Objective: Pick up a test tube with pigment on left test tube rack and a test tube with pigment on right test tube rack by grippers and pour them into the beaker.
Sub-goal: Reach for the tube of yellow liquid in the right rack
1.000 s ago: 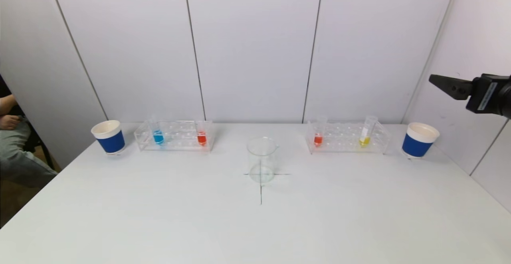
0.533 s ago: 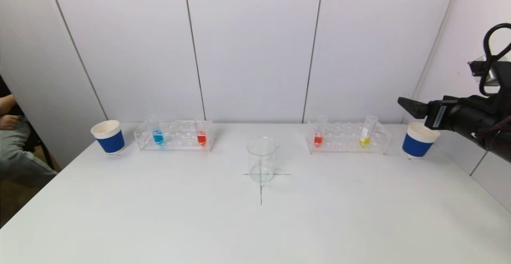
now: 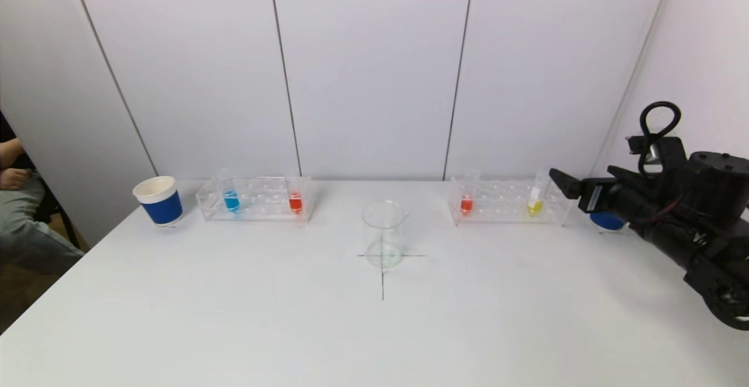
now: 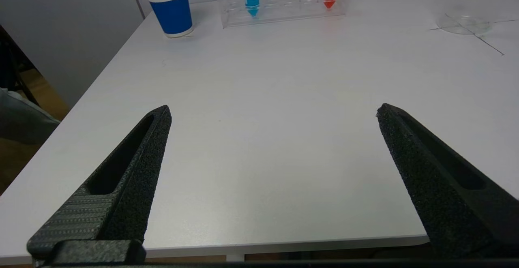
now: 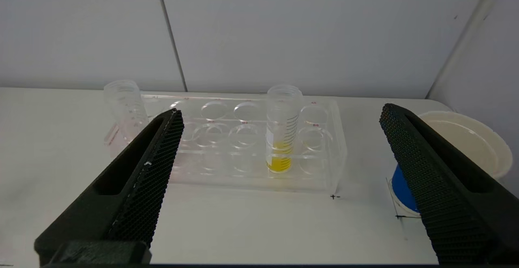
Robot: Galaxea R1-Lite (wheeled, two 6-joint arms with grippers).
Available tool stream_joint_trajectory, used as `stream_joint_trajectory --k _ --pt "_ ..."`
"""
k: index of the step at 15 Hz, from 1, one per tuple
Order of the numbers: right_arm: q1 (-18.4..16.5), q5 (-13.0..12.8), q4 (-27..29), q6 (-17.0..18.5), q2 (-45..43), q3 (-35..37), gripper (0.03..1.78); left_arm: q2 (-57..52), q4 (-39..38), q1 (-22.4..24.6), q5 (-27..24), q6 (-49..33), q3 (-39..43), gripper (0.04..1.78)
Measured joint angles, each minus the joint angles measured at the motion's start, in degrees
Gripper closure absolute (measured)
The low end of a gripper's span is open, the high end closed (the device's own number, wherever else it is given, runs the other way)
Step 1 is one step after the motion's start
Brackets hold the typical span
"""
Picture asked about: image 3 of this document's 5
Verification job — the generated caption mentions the clear glass beaker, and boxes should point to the clear glass beaker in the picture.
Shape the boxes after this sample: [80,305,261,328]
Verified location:
[361,200,409,270]

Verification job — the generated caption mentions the black chair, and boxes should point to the black chair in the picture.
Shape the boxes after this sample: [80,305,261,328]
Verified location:
[34,185,80,248]

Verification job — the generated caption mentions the test tube with yellow pigment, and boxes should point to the test tube with yellow pigment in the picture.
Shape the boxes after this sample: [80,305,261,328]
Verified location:
[525,170,553,218]

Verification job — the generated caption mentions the test tube with red liquid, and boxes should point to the test tube with red liquid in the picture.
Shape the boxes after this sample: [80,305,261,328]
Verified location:
[459,169,481,217]
[286,170,305,216]

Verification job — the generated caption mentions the bystander hand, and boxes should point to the bystander hand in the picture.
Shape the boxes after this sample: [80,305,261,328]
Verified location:
[0,167,30,193]

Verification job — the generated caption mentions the test tube with blue liquid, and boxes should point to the test tube with blue liquid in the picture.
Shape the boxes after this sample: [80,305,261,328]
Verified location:
[218,168,242,214]

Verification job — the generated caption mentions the bystander bare forearm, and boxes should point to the bystander bare forearm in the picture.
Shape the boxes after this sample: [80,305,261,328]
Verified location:
[0,139,26,170]

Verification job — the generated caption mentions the bystander grey trousers leg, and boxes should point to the bystander grey trousers leg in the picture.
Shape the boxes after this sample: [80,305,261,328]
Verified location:
[0,176,86,276]

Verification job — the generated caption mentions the black looped camera cable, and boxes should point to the black looped camera cable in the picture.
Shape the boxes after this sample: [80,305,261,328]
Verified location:
[638,101,682,162]

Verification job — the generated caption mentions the blue white paper cup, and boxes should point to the blue white paper cup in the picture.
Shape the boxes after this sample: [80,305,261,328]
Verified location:
[588,210,628,233]
[133,176,184,227]

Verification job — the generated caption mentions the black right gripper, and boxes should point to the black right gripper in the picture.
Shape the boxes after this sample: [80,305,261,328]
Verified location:
[548,165,662,227]

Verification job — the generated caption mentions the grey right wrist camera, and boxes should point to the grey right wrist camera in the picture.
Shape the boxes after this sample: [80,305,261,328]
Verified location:
[626,134,690,172]

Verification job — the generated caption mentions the clear acrylic test tube rack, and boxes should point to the clear acrylic test tube rack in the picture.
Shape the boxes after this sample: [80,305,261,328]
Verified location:
[448,177,573,228]
[196,176,315,224]

